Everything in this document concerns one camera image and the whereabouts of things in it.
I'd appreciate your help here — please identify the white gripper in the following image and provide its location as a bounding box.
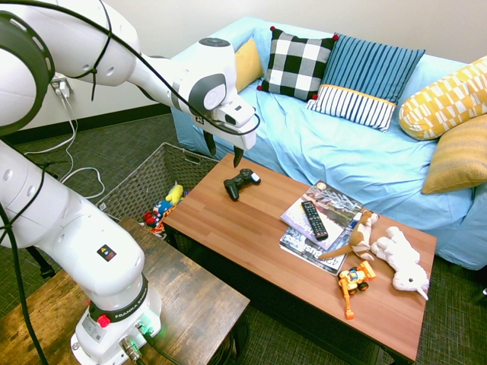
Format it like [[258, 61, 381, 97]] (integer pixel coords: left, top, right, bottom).
[[202, 94, 257, 168]]

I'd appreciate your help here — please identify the black gamepad controller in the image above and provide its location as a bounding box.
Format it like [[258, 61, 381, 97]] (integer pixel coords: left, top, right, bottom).
[[223, 168, 263, 202]]

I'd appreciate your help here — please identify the dark woven wicker basket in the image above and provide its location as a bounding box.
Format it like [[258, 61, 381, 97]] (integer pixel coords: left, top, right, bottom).
[[95, 141, 221, 240]]

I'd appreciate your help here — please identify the yellow plush toy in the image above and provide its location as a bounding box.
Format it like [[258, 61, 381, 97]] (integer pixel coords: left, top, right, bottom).
[[164, 184, 185, 205]]

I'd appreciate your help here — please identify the plain yellow cushion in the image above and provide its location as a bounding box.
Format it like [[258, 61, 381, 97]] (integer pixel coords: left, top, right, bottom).
[[234, 37, 265, 94]]

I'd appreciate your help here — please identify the red blue plush toy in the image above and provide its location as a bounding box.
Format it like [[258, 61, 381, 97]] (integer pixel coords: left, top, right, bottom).
[[142, 200, 175, 229]]

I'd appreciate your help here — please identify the black white checkered cushion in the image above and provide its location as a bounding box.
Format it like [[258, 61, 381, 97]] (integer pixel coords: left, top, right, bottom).
[[256, 25, 340, 103]]

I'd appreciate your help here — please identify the black tv remote control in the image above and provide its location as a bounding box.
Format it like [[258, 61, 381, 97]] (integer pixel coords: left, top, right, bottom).
[[301, 200, 329, 242]]

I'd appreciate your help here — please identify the light blue covered sofa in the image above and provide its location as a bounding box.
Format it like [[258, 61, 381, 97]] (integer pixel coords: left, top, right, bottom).
[[170, 16, 487, 271]]

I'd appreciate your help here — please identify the magazine with building photo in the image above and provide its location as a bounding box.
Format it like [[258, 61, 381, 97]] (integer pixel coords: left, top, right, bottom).
[[280, 179, 364, 252]]

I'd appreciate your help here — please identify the business magazine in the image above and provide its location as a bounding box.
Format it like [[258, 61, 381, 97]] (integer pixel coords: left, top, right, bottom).
[[279, 227, 349, 276]]

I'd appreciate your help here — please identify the wooden coffee table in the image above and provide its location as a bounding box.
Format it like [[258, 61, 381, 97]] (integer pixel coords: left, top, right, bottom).
[[162, 152, 438, 365]]

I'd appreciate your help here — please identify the blue striped cushion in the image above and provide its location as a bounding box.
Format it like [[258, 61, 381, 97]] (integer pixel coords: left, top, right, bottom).
[[306, 33, 426, 133]]

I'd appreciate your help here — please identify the rustic wooden robot stand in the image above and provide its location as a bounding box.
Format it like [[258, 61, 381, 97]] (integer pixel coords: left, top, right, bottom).
[[0, 216, 251, 365]]

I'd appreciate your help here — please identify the brown white plush dog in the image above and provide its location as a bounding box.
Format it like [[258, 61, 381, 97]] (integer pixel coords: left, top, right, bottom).
[[319, 209, 380, 262]]

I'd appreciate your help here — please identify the orange toy excavator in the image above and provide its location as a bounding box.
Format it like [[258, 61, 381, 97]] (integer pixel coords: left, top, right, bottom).
[[337, 260, 377, 321]]

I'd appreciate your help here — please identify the white plush unicorn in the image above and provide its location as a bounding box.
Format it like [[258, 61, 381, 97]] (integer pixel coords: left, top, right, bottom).
[[370, 226, 431, 302]]

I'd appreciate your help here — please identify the yellow white patterned bolster pillow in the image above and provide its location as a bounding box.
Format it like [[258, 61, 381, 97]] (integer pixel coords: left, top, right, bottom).
[[398, 55, 487, 141]]

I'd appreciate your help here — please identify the yellow striped cushion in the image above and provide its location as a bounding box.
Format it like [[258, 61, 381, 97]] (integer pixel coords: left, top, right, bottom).
[[421, 114, 487, 195]]

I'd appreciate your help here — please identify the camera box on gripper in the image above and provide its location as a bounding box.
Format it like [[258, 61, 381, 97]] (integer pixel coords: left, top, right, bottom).
[[216, 101, 255, 128]]

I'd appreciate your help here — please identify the white power cable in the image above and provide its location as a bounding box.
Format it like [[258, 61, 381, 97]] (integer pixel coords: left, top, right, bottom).
[[23, 87, 107, 201]]

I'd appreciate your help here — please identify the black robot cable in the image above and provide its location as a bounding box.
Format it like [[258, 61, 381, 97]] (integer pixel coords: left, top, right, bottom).
[[0, 0, 262, 365]]

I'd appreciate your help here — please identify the wall power outlet with plugs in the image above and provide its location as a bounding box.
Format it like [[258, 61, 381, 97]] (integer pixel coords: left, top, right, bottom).
[[50, 76, 73, 99]]

